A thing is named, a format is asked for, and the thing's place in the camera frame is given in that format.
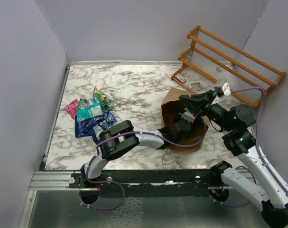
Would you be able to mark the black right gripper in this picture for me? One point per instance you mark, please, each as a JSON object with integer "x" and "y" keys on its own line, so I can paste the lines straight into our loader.
{"x": 197, "y": 103}

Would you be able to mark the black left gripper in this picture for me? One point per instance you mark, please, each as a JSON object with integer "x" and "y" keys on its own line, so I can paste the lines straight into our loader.
{"x": 179, "y": 118}

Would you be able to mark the brown paper bag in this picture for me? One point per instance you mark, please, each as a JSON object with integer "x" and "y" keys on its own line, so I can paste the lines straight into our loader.
{"x": 178, "y": 130}

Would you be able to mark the blue M&Ms candy packet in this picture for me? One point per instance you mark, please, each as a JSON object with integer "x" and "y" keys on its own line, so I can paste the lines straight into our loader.
{"x": 106, "y": 120}

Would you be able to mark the yellow green candy packet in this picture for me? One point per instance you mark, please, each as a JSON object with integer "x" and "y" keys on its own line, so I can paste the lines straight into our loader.
{"x": 105, "y": 101}

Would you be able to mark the small blue white snack packet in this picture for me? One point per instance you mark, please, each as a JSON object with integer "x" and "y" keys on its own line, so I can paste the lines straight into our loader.
{"x": 98, "y": 128}

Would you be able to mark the teal white snack packet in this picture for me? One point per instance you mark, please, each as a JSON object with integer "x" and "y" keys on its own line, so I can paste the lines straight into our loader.
{"x": 89, "y": 108}

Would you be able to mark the blue Burts chips bag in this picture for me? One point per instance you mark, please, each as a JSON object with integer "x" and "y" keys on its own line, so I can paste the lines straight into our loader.
{"x": 78, "y": 127}

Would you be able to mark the red snack packet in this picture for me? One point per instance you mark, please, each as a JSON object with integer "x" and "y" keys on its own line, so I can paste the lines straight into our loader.
{"x": 71, "y": 108}

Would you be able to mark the blue salt vinegar chips bag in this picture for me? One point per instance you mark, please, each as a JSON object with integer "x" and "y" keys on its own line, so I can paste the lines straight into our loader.
{"x": 88, "y": 127}

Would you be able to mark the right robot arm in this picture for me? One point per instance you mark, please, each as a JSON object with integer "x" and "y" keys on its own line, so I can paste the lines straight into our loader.
{"x": 270, "y": 195}

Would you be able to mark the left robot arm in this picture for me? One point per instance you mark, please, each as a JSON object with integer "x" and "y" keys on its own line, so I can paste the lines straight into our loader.
{"x": 123, "y": 137}

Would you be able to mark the open small cardboard box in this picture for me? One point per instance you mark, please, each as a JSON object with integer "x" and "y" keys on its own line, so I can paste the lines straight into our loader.
{"x": 195, "y": 86}

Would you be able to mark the small red white box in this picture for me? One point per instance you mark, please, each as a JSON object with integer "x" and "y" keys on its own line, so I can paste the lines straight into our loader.
{"x": 179, "y": 77}

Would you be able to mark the wooden two-tier rack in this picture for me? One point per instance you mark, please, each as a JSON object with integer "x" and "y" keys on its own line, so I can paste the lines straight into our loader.
{"x": 214, "y": 58}

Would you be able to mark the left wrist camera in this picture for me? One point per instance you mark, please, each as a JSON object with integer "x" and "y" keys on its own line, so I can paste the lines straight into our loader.
{"x": 188, "y": 116}

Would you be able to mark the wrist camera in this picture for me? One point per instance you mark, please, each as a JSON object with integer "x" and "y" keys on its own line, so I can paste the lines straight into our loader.
{"x": 222, "y": 88}
{"x": 188, "y": 116}

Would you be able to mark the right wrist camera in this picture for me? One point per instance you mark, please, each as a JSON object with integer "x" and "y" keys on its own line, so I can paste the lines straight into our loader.
{"x": 222, "y": 88}

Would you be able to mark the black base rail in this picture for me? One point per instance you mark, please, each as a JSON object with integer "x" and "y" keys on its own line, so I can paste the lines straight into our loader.
{"x": 153, "y": 183}

